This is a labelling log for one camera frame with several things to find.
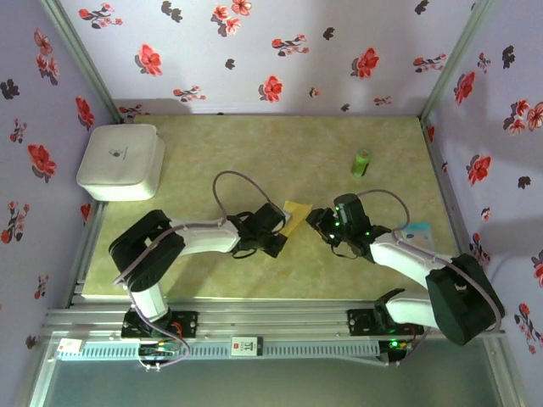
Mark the yellow paper sheet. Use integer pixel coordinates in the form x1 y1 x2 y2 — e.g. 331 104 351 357
279 200 313 238

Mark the green bottle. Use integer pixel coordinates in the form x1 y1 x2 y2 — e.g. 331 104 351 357
350 147 374 178

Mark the blue snack packet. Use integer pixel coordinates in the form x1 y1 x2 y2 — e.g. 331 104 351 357
398 222 438 251

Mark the white red label tag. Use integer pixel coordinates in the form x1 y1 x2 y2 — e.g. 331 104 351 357
231 336 265 357

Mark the white plastic lidded box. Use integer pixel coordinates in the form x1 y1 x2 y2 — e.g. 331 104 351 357
76 123 166 203

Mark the white card with red mark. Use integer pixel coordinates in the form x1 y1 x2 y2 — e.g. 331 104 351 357
58 337 84 355

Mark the lilac right arm cable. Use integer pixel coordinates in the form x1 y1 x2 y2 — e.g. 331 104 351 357
355 188 504 368

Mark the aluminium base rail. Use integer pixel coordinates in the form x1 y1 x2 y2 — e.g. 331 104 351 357
42 298 508 340

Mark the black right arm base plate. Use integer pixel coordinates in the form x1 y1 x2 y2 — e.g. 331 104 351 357
346 308 424 337

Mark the grey slotted cable duct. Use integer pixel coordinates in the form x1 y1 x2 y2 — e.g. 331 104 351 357
59 341 381 361

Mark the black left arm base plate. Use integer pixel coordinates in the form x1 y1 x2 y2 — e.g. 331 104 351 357
121 311 199 339

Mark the aluminium frame post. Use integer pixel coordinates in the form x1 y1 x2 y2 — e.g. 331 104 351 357
40 0 124 124
417 0 497 122

